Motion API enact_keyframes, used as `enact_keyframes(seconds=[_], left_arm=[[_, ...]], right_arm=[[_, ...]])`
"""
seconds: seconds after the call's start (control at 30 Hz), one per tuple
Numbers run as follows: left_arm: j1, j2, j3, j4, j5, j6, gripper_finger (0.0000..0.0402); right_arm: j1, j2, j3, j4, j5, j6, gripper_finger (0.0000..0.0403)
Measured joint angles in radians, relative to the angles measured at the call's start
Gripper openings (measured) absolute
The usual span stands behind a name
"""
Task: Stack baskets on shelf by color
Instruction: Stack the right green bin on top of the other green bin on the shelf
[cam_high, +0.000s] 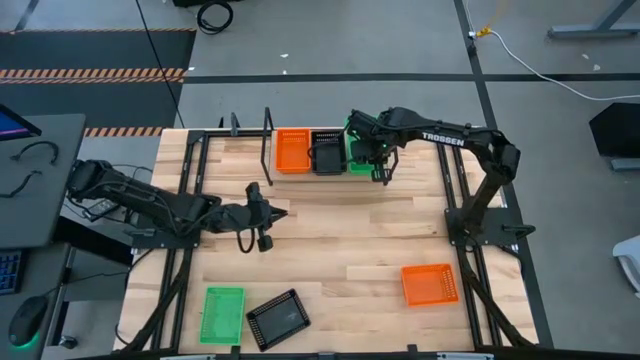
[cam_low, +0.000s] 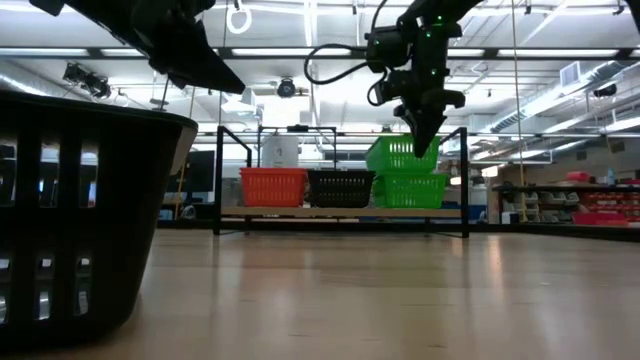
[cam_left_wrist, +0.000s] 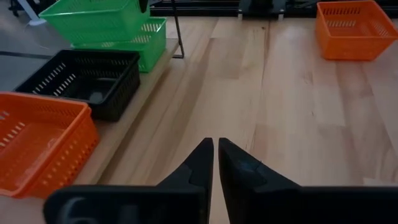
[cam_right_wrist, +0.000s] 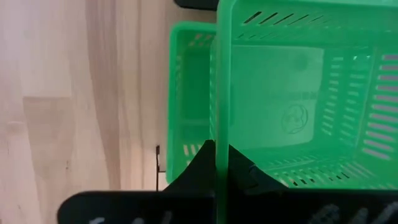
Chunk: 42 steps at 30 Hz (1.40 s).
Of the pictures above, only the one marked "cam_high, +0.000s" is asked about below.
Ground black plastic basket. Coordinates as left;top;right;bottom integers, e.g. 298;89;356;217
310;130;348;177
245;288;312;353

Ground white floor cable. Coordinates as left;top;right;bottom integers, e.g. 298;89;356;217
469;29;640;102

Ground grey metal table leg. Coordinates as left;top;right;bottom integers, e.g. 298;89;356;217
547;0;640;40

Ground black computer mouse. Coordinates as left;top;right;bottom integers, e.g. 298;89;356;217
7;294;50;348

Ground desk computer monitor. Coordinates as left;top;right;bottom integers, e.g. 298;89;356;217
0;102;43;143

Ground grey desk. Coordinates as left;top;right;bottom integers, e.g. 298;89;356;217
0;113;87;250

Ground black keyboard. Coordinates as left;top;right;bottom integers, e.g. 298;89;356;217
0;249;24;296

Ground green plastic basket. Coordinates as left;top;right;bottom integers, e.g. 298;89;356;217
198;285;247;346
345;116;377;177

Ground long black hanging cable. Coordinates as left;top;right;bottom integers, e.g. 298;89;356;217
134;0;186;129

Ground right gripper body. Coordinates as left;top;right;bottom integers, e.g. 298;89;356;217
369;107;406;182

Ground black mat hazard stripes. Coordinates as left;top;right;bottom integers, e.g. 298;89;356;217
0;27;197;139

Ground yellow hanging cord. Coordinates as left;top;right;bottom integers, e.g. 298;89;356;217
474;0;509;39

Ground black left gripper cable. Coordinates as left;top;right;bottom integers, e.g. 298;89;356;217
236;227;257;254

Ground black angular case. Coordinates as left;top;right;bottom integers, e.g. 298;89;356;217
588;102;640;160

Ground white plastic chair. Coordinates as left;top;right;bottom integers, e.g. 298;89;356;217
613;234;640;300

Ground coiled black cable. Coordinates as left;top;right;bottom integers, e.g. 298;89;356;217
196;0;235;36

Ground orange plastic basket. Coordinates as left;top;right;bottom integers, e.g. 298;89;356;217
275;127;313;175
400;263;460;308

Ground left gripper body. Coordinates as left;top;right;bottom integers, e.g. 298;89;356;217
219;182;275;253

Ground black curved cable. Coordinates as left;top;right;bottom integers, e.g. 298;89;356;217
10;140;60;165
0;169;44;200

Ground black aluminium table frame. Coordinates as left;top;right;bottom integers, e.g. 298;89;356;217
114;112;539;360

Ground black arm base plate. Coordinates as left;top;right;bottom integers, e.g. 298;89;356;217
444;207;519;247
130;209;204;250

